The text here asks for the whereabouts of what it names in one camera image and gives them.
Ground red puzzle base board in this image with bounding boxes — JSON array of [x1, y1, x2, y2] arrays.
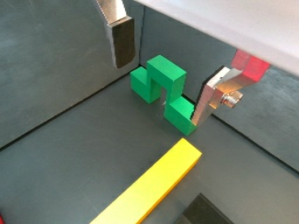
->
[[231, 50, 269, 82]]

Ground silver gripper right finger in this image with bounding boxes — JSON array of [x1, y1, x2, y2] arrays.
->
[[191, 66, 255, 126]]

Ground green stepped arch block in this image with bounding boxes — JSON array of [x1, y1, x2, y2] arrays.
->
[[129, 55, 196, 136]]

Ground yellow long bar block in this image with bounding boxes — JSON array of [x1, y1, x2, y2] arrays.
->
[[89, 138, 201, 224]]

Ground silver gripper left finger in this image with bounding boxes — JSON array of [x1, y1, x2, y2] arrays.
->
[[94, 0, 136, 68]]

